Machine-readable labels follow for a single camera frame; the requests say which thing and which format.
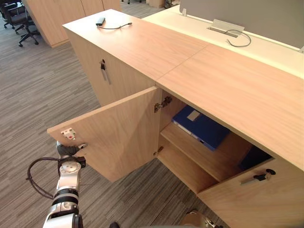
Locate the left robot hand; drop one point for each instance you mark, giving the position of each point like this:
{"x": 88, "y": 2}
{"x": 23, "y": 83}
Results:
{"x": 67, "y": 149}

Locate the wooden cabinet door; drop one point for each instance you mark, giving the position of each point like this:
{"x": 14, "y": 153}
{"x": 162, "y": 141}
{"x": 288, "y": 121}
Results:
{"x": 259, "y": 197}
{"x": 114, "y": 135}

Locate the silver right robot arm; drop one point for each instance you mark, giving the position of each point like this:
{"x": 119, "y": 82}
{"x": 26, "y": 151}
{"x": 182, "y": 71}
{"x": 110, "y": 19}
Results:
{"x": 198, "y": 219}

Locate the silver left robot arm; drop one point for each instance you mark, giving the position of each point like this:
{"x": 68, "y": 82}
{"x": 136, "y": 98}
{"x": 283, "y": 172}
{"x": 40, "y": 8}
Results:
{"x": 65, "y": 190}

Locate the white door lock latch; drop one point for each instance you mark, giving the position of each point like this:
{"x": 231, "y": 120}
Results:
{"x": 69, "y": 134}

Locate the small brass door hinge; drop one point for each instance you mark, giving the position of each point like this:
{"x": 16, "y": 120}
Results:
{"x": 158, "y": 150}

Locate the metal door hinge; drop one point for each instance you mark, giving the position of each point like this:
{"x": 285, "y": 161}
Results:
{"x": 163, "y": 103}

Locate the black office chair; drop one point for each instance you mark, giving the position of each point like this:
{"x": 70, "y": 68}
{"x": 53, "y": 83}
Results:
{"x": 8, "y": 14}
{"x": 26, "y": 23}

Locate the blue file folder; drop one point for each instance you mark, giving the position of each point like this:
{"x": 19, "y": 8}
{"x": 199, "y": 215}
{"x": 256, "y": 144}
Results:
{"x": 202, "y": 127}

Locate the wooden cabinet shelf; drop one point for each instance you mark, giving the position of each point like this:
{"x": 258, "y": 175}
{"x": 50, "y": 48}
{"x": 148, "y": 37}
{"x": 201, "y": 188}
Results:
{"x": 204, "y": 154}

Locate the long wooden office cabinet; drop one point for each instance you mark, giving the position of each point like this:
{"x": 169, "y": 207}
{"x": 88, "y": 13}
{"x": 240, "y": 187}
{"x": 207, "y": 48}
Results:
{"x": 190, "y": 78}

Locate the closed wooden cabinet door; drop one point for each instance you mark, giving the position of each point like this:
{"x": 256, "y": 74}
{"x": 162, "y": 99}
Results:
{"x": 259, "y": 197}

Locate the white office desk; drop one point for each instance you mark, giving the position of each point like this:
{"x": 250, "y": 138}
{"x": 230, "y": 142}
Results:
{"x": 237, "y": 40}

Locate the tall wooden cupboard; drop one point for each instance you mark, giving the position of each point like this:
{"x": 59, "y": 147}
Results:
{"x": 66, "y": 16}

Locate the grey desk partition screen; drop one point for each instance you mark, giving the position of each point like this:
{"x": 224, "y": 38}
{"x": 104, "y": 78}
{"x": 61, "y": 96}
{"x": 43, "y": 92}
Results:
{"x": 249, "y": 19}

